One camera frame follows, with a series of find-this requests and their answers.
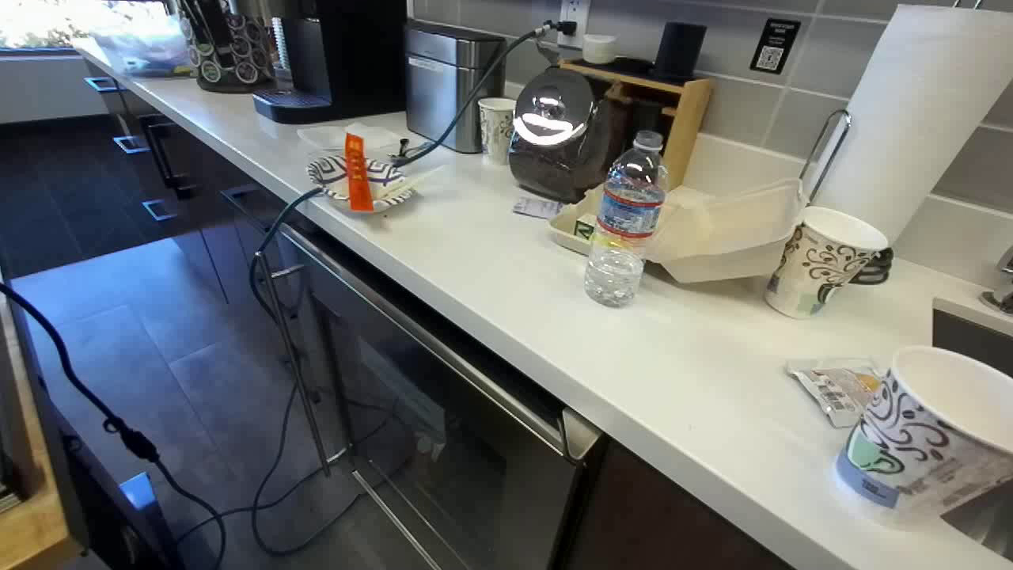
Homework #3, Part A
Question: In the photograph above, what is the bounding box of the patterned paper coffee cup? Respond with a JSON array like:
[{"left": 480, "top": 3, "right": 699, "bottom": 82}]
[
  {"left": 833, "top": 342, "right": 1013, "bottom": 523},
  {"left": 762, "top": 201, "right": 895, "bottom": 323}
]

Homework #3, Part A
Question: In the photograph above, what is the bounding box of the small white paper cup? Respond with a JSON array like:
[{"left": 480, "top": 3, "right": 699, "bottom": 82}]
[{"left": 475, "top": 94, "right": 521, "bottom": 166}]

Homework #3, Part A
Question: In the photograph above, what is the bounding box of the black silver Keurig coffee machine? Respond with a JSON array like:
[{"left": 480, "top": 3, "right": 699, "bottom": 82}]
[{"left": 250, "top": 0, "right": 413, "bottom": 127}]

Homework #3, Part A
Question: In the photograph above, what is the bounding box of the small flat sweetener packet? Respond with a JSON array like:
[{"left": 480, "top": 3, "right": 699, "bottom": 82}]
[{"left": 513, "top": 194, "right": 570, "bottom": 224}]

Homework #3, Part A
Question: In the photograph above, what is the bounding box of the clear plastic water bottle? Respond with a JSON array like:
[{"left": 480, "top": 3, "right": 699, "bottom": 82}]
[{"left": 583, "top": 127, "right": 671, "bottom": 309}]

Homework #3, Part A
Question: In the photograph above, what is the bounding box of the glass door undercounter fridge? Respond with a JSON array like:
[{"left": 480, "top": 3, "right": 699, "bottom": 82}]
[{"left": 277, "top": 219, "right": 608, "bottom": 570}]

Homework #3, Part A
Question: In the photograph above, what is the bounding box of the patterned rim paper plate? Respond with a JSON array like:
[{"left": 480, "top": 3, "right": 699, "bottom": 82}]
[{"left": 309, "top": 145, "right": 427, "bottom": 220}]

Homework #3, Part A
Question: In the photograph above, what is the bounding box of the orange packets bundle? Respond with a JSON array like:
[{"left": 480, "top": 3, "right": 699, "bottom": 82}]
[{"left": 342, "top": 128, "right": 380, "bottom": 216}]

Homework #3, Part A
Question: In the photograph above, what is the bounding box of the white paper napkin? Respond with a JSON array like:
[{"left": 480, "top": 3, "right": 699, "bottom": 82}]
[{"left": 296, "top": 121, "right": 419, "bottom": 170}]

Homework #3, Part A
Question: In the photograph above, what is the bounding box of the wooden countertop rack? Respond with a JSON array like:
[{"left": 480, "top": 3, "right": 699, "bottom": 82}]
[{"left": 556, "top": 57, "right": 717, "bottom": 194}]

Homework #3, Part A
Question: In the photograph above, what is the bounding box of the small white bowl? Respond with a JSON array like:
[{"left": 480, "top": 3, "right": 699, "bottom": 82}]
[{"left": 578, "top": 30, "right": 621, "bottom": 66}]

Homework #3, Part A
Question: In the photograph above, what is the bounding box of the black box on rack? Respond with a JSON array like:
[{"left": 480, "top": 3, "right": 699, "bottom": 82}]
[{"left": 653, "top": 19, "right": 709, "bottom": 86}]

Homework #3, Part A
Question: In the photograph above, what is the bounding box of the flat foil snack packet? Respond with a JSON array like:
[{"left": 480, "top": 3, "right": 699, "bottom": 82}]
[{"left": 783, "top": 355, "right": 893, "bottom": 430}]

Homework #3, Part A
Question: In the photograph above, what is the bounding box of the clear plastic container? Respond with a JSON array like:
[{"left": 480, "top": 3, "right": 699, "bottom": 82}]
[{"left": 87, "top": 0, "right": 201, "bottom": 79}]

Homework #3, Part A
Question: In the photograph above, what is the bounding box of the white paper towel roll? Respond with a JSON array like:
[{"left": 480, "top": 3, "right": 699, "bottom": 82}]
[{"left": 812, "top": 0, "right": 1013, "bottom": 246}]

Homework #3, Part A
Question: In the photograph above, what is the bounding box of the wooden board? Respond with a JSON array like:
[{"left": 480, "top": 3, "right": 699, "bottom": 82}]
[{"left": 0, "top": 293, "right": 82, "bottom": 570}]

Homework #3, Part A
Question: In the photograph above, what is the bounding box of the long blue cable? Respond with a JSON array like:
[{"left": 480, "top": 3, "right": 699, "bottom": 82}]
[{"left": 171, "top": 19, "right": 559, "bottom": 559}]

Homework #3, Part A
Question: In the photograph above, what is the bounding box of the white single wall outlet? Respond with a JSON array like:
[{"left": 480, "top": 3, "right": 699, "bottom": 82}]
[{"left": 556, "top": 0, "right": 591, "bottom": 34}]

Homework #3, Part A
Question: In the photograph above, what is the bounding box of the black white wall sign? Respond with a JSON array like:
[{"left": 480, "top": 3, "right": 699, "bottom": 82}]
[{"left": 748, "top": 15, "right": 804, "bottom": 79}]

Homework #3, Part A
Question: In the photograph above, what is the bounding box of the black wire pod carousel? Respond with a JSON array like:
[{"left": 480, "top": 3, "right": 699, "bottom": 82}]
[{"left": 175, "top": 0, "right": 281, "bottom": 98}]

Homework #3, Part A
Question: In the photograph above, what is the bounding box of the black floor cable with connector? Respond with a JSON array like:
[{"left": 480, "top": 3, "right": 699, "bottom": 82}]
[{"left": 0, "top": 278, "right": 233, "bottom": 570}]

